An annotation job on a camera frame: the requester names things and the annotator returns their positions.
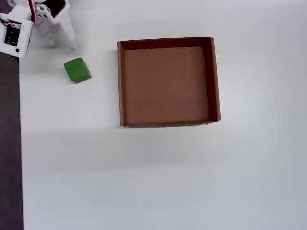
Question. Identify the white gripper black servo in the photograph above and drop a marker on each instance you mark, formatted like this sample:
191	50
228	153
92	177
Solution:
63	21

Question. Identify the green cube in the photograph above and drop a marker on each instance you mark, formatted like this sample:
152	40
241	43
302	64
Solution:
76	69

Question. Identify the brown cardboard box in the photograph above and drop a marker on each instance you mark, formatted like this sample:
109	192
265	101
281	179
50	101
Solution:
165	83

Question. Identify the small reddish brown object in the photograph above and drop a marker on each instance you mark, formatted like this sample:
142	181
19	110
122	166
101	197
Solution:
14	59

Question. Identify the white camera mount with board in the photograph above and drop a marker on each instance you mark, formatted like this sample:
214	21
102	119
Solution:
22	40

